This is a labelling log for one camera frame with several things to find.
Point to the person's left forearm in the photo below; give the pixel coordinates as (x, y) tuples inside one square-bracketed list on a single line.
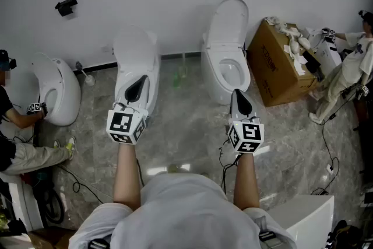
[(126, 178)]

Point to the black wall-mounted holder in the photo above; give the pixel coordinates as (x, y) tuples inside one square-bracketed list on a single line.
[(66, 6)]

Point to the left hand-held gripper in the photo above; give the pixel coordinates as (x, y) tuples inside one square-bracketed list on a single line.
[(121, 124)]

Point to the white square-lid toilet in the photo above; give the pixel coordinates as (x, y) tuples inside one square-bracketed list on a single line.
[(134, 49)]

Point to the person's white shirt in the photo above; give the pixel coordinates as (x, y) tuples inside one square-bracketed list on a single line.
[(180, 213)]

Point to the white ceramic toilet tank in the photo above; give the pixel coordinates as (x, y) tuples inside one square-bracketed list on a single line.
[(306, 218)]

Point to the black bag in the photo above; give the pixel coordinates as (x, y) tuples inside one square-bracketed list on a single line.
[(346, 237)]

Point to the brown cardboard box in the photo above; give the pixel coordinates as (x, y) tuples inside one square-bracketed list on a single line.
[(271, 67)]

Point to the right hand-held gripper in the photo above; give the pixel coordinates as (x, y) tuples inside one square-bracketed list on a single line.
[(247, 132)]

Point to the person's right forearm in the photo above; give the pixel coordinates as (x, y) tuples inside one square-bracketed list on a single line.
[(246, 180)]

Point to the green bottle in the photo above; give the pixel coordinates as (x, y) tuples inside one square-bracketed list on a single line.
[(177, 80)]

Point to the white egg-shaped toilet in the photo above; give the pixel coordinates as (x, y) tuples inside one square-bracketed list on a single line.
[(65, 87)]

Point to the white oval-lid toilet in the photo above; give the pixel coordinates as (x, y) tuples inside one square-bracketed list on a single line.
[(224, 46)]

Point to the white toilet brush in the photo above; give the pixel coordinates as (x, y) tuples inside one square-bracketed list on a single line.
[(87, 77)]

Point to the white power adapter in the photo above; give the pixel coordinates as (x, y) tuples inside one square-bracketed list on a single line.
[(330, 168)]

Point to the white ceramic fixture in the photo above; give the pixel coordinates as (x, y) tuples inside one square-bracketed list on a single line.
[(20, 201)]

